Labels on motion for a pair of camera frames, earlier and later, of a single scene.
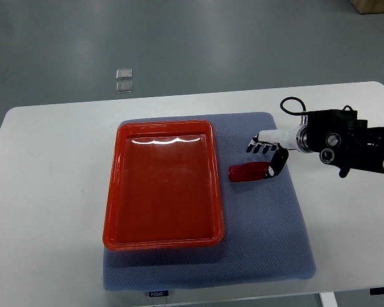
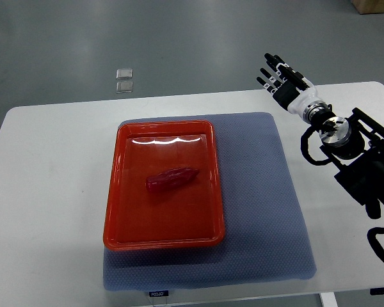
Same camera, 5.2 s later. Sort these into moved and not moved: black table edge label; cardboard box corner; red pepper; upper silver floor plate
Moved: red pepper
Not moved: cardboard box corner; black table edge label; upper silver floor plate
